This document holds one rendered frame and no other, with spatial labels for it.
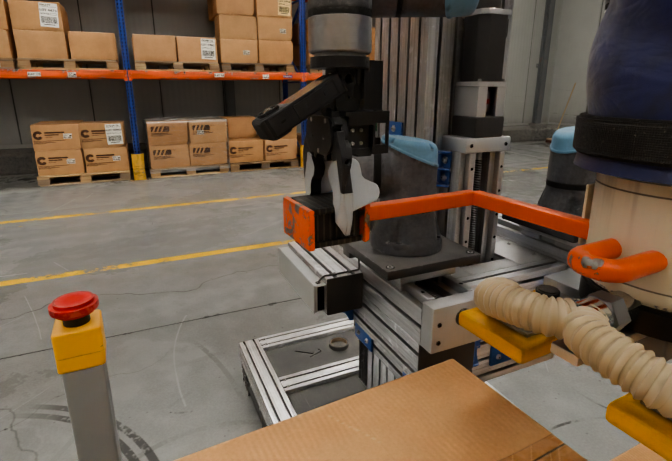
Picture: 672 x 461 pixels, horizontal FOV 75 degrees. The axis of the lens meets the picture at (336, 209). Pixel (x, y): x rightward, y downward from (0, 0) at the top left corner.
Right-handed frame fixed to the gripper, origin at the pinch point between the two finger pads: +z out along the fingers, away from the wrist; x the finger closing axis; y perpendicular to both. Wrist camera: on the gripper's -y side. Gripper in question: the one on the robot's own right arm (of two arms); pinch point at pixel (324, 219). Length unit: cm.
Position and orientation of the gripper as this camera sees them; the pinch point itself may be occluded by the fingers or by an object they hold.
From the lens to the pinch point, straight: 57.0
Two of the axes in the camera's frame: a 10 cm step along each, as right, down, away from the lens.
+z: 0.0, 9.7, 2.6
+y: 8.9, -1.2, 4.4
